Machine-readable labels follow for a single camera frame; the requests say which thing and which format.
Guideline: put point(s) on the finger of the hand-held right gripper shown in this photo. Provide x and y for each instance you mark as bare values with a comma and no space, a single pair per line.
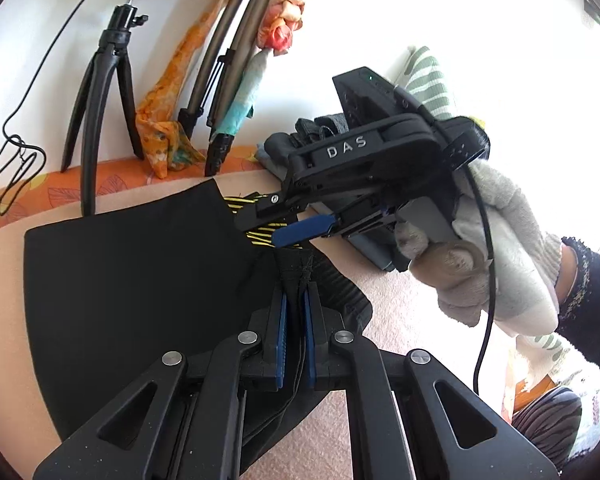
260,212
300,232

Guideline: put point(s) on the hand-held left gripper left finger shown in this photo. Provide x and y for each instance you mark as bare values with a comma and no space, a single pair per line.
280,335

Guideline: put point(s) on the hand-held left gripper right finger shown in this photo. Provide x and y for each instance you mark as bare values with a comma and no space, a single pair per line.
308,335

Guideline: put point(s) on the black pants with yellow stripes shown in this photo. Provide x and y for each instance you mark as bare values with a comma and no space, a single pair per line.
130,270

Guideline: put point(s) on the dark grey folded pants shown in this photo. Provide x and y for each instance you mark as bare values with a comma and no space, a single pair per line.
277,147

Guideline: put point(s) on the person's right hand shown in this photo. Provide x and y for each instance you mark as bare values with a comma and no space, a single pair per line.
510,240

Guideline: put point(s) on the folded grey tripod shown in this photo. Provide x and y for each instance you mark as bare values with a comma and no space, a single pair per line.
220,150

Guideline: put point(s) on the folded blue jeans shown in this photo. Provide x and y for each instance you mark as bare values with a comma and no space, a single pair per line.
375,255

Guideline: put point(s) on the green striped white pillow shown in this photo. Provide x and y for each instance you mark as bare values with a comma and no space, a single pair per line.
430,85

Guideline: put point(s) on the orange floral scarf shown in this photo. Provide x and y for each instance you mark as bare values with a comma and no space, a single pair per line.
280,35

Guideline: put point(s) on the small black tripod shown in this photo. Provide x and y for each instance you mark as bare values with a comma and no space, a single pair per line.
92,125

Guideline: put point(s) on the person's striped dark clothing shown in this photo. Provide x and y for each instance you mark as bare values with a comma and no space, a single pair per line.
550,420

